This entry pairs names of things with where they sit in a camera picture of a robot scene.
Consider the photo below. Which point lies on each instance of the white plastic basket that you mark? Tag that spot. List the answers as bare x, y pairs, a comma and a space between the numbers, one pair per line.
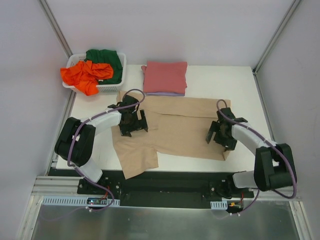
117, 60

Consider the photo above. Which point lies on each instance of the left white cable duct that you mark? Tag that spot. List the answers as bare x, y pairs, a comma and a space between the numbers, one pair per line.
94, 202

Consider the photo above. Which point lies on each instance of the orange t shirt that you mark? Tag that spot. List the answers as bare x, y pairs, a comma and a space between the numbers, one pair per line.
84, 76

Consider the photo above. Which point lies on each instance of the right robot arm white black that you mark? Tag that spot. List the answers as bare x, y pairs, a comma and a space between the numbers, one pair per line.
274, 168

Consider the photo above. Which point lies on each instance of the pink folded t shirt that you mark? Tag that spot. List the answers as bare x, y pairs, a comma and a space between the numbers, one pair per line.
165, 77

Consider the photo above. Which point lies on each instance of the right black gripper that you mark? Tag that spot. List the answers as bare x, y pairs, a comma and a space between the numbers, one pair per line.
217, 133

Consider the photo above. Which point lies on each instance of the right white cable duct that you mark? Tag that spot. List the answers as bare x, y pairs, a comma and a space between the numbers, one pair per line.
219, 205

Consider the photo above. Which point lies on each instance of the beige t shirt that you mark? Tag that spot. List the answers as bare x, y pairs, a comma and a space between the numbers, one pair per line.
177, 126

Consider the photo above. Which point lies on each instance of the lavender folded t shirt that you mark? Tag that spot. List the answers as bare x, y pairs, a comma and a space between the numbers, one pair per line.
167, 94

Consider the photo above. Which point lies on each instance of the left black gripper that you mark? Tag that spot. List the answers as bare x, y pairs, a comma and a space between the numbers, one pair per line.
136, 124

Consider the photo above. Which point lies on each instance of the aluminium frame post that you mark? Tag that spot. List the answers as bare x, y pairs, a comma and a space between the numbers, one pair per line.
276, 35
55, 26

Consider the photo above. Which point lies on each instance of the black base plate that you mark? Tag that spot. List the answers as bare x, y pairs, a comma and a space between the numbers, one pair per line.
160, 189

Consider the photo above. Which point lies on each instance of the white cable duct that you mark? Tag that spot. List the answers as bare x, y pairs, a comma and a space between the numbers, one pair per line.
219, 205
94, 202

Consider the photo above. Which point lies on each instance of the left aluminium frame post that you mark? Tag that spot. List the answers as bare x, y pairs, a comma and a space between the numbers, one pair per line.
55, 26

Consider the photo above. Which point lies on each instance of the right aluminium frame post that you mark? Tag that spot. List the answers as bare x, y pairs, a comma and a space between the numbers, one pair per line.
276, 35

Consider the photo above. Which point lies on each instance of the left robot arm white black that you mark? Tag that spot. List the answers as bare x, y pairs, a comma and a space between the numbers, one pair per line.
76, 139

